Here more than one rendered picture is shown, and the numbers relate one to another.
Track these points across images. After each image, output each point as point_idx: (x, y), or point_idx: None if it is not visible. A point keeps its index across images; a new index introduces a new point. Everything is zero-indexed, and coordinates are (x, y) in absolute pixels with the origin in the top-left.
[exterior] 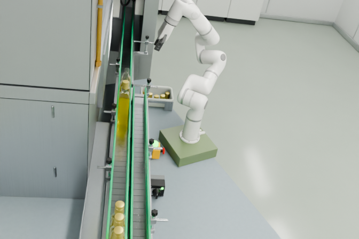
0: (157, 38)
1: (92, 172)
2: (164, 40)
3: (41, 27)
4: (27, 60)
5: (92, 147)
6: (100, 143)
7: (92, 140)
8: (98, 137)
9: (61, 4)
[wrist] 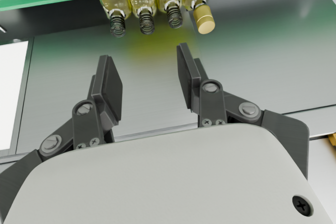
0: (111, 130)
1: None
2: (308, 154)
3: None
4: None
5: None
6: None
7: None
8: None
9: None
